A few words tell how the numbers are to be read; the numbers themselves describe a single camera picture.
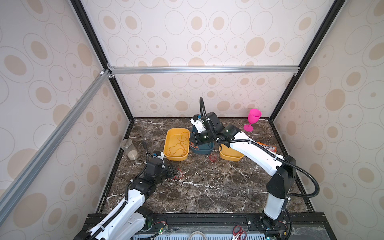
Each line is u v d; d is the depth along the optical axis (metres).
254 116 1.02
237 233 0.71
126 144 0.86
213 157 0.98
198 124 0.71
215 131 0.59
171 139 1.06
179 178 0.88
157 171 0.64
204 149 0.96
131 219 0.59
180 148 1.01
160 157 0.74
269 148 0.99
